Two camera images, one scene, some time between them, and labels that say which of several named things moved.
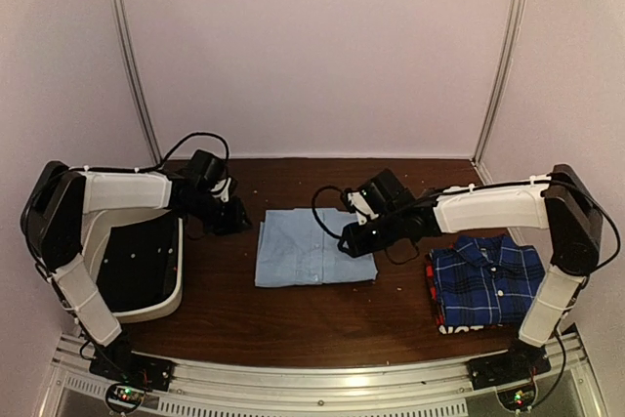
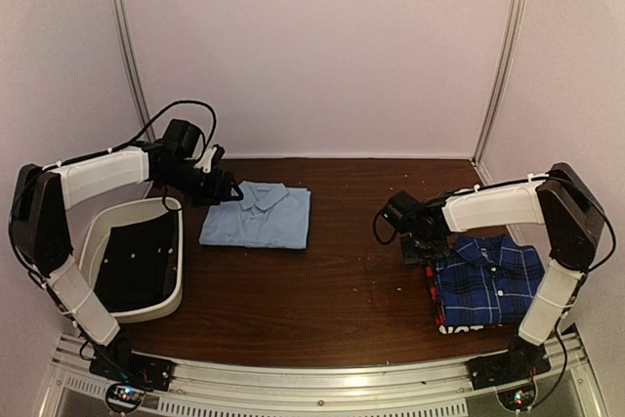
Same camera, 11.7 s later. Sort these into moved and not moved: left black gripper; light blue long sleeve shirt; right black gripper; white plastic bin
Moved: right black gripper; left black gripper; light blue long sleeve shirt
Not moved: white plastic bin
